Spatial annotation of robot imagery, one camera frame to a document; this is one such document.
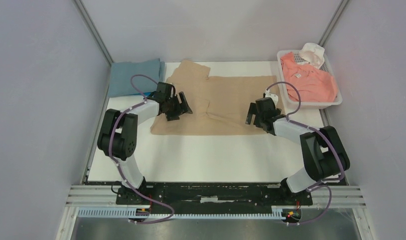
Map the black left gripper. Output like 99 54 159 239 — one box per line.
165 91 192 122

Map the white slotted cable duct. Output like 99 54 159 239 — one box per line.
78 207 286 220

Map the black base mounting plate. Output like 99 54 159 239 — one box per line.
105 181 313 215

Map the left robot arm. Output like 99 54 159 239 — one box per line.
97 82 193 204

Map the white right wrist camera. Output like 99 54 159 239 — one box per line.
263 91 279 102

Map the pink t shirt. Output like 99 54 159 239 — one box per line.
280 52 338 103

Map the folded bright blue t shirt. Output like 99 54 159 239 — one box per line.
135 91 155 98

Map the white plastic basket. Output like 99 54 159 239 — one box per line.
277 49 342 110

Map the folded grey-blue t shirt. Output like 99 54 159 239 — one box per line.
107 58 165 98

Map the white t shirt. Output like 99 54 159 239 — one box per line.
298 42 325 69

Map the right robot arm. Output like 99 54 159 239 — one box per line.
246 97 350 204

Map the beige t shirt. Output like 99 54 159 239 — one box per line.
151 60 277 136

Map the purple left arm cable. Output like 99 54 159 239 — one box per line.
108 74 176 225

